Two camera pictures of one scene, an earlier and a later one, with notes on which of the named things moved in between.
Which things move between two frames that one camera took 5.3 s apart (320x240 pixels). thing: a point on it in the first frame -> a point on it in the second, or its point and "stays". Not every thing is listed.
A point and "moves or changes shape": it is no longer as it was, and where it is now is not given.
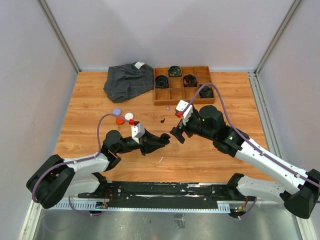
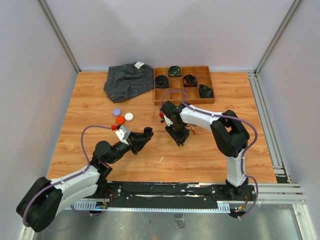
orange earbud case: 119,121 stays
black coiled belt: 190,81 stays
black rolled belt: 161,81 stays
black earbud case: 164,138 moves or changes shape
